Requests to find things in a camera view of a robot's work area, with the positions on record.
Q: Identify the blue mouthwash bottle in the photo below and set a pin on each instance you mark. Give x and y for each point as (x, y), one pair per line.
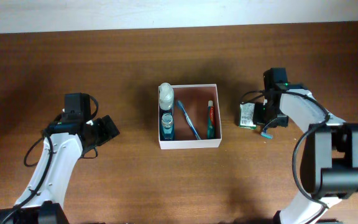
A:
(167, 127)

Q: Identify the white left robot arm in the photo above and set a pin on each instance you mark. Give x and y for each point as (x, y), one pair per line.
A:
(65, 142)

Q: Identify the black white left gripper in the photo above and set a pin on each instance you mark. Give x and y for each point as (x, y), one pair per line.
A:
(106, 134)

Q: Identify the blue white toothbrush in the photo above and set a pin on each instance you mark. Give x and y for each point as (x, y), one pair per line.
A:
(188, 119)

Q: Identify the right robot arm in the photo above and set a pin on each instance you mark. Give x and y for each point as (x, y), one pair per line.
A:
(324, 162)

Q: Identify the pink cardboard box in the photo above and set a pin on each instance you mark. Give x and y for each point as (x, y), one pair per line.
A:
(195, 99)

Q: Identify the blue disposable razor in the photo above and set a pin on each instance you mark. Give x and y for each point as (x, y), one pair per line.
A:
(270, 124)

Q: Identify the green red toothpaste tube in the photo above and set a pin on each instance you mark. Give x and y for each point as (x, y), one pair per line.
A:
(211, 120)

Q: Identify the green white soap bar package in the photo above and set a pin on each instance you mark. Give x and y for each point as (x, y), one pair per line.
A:
(246, 116)

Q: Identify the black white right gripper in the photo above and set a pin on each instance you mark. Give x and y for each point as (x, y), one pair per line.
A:
(259, 118)

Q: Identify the clear foam soap pump bottle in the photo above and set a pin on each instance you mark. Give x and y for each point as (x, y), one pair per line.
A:
(166, 97)

